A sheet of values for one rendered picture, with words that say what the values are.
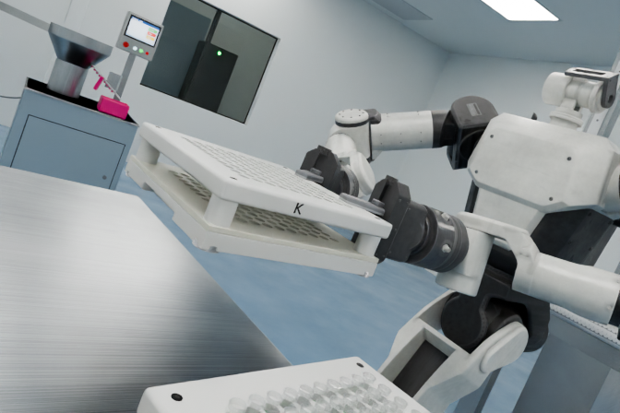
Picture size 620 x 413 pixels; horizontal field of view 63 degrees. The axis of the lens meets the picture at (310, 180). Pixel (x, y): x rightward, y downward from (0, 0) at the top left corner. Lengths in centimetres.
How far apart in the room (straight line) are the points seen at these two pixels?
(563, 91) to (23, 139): 273
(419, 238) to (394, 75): 661
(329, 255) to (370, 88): 654
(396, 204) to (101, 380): 40
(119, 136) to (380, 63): 461
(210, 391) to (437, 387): 71
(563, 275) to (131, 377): 57
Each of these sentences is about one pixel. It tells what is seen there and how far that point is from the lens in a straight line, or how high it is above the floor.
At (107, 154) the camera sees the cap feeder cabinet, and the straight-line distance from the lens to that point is 323.
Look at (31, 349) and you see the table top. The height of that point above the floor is 87.
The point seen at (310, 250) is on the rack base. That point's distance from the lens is 56.
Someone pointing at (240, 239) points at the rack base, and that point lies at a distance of 50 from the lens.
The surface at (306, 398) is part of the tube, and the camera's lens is 41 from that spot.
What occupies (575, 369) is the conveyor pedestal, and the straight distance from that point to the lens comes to 195.
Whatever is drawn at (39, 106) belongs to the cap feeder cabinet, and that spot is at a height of 68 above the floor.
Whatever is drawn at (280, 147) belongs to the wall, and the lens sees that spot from 658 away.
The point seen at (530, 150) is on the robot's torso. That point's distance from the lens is 105.
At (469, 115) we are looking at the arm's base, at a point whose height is 129.
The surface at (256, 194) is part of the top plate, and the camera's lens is 49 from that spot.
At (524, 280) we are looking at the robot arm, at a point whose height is 105.
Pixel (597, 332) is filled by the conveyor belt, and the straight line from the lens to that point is 179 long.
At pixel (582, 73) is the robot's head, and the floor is 142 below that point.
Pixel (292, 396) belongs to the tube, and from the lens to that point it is 41.
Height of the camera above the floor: 113
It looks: 6 degrees down
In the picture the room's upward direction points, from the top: 22 degrees clockwise
